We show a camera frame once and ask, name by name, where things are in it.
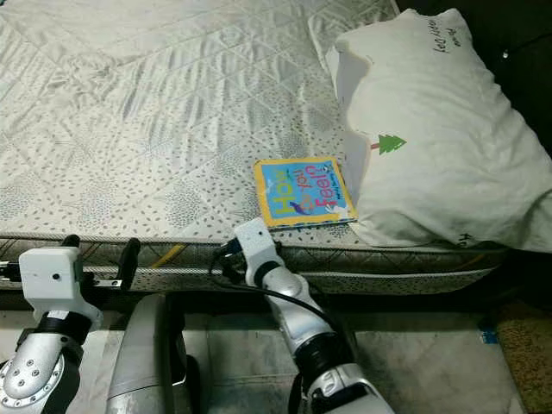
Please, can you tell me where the grey right robot leg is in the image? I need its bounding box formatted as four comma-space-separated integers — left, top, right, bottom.
286, 371, 311, 414

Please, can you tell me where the grey left robot leg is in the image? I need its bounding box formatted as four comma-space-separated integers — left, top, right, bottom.
105, 293, 195, 414

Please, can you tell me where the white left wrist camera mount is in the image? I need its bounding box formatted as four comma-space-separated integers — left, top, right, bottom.
19, 248, 104, 333

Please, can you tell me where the grey robot leg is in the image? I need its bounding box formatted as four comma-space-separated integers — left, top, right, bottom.
286, 371, 311, 414
105, 293, 195, 414

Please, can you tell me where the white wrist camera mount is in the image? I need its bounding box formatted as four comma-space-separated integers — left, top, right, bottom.
19, 248, 104, 333
233, 217, 283, 275

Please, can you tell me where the black tufted headboard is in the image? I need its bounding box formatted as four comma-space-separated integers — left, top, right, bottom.
397, 0, 552, 147

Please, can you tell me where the blue tape piece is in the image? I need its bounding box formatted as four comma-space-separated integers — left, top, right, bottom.
479, 325, 501, 346

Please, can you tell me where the white quilted mattress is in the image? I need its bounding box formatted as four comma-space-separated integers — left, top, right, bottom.
0, 0, 514, 298

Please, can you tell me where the colourful children's book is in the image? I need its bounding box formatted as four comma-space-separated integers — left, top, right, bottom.
253, 155, 358, 230

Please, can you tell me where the brown floor mat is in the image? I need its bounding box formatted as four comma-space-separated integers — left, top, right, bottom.
493, 300, 552, 414

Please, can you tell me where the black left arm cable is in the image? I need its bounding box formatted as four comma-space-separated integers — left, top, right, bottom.
0, 259, 22, 285

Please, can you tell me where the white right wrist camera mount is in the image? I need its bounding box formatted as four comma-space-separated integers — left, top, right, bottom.
233, 217, 283, 275

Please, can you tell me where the white pillow with green tree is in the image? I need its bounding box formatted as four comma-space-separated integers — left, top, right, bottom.
326, 9, 552, 253

